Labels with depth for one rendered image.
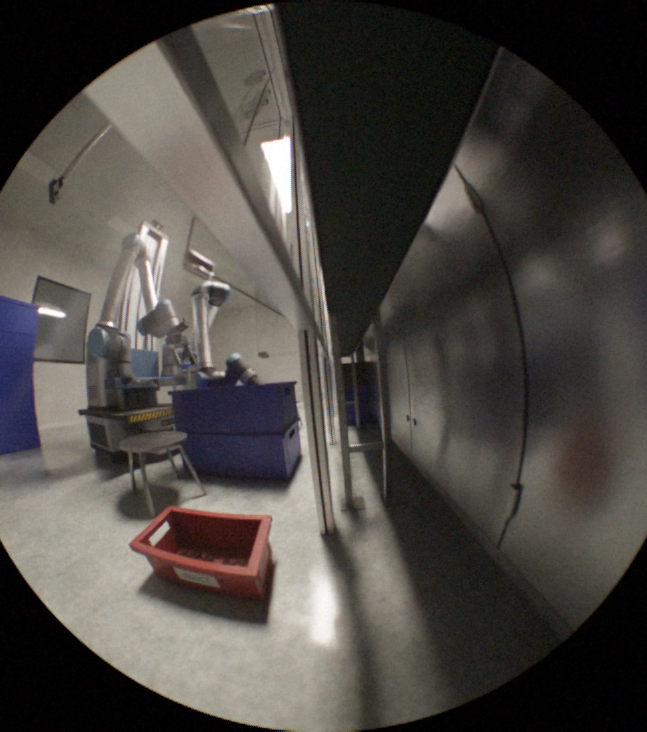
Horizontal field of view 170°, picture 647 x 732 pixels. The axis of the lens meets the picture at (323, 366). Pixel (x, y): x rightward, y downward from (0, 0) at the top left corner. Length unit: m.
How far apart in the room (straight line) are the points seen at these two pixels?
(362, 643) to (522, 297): 0.56
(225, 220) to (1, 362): 2.44
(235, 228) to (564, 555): 0.46
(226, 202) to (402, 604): 0.59
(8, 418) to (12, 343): 0.60
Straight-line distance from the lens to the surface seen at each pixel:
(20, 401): 2.52
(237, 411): 0.96
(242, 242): 0.19
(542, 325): 0.30
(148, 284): 1.45
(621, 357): 0.25
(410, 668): 0.46
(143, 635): 0.58
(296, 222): 0.66
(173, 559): 0.51
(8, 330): 2.55
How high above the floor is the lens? 0.44
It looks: 3 degrees up
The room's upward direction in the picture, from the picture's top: 5 degrees counter-clockwise
